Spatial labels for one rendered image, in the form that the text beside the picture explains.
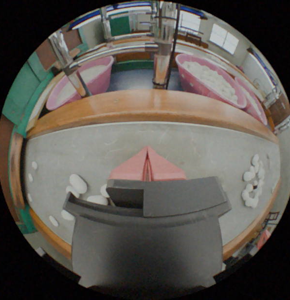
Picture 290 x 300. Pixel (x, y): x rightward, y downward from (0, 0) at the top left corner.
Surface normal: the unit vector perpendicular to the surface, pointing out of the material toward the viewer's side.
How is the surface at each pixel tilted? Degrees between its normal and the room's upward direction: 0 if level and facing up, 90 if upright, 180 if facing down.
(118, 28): 90
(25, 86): 90
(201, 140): 0
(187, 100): 0
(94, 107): 0
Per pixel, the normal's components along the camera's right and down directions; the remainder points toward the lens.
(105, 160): 0.00, -0.23
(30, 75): 1.00, 0.00
